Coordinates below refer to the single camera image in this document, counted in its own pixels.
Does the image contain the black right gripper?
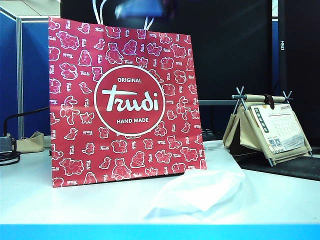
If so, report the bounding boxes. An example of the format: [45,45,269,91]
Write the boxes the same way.
[114,0,176,20]

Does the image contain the red Trudi paper bag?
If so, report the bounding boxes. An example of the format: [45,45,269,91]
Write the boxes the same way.
[47,0,208,188]

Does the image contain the large black monitor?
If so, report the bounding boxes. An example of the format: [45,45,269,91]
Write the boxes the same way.
[59,0,273,106]

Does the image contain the blue office partition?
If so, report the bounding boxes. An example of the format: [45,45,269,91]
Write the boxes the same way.
[0,6,51,138]
[271,19,280,89]

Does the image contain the black computer keyboard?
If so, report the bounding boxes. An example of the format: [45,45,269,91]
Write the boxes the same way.
[201,128,223,142]

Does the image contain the beige desk calendar stand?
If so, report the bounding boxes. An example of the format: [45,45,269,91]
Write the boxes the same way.
[222,86,314,168]

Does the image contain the black HSD monitor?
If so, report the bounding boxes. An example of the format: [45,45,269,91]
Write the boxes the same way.
[277,0,320,149]

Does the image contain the beige fabric wrist rest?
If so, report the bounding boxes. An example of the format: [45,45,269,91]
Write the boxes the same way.
[15,131,46,154]

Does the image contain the thin black cable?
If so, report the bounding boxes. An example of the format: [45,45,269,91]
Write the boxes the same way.
[3,106,50,136]

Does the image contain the black coiled arm cable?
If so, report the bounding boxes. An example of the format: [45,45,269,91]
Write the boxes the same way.
[0,150,22,167]

